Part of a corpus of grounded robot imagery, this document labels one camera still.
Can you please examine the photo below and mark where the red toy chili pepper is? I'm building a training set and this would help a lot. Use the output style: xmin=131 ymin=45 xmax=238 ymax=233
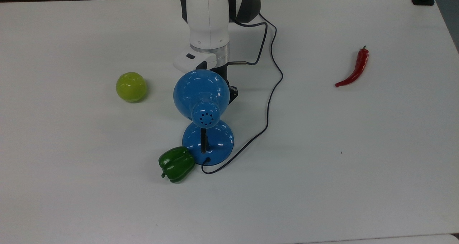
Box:
xmin=335 ymin=46 xmax=370 ymax=88

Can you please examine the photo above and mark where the dark lamp power cable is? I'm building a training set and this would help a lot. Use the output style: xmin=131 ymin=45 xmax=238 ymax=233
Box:
xmin=201 ymin=13 xmax=284 ymax=174

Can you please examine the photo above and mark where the green toy bell pepper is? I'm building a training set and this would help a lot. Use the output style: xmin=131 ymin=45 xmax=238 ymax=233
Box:
xmin=158 ymin=146 xmax=196 ymax=183

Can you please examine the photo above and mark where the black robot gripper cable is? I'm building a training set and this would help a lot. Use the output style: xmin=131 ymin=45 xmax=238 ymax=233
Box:
xmin=229 ymin=20 xmax=269 ymax=66

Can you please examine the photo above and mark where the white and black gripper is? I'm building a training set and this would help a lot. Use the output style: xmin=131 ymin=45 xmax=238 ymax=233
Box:
xmin=173 ymin=52 xmax=238 ymax=103

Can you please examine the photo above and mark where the yellow-green toy apple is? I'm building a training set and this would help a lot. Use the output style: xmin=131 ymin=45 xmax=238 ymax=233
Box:
xmin=115 ymin=72 xmax=147 ymax=102

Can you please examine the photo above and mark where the blue gooseneck desk lamp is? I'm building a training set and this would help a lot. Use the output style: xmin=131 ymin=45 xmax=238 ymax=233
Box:
xmin=173 ymin=69 xmax=235 ymax=166

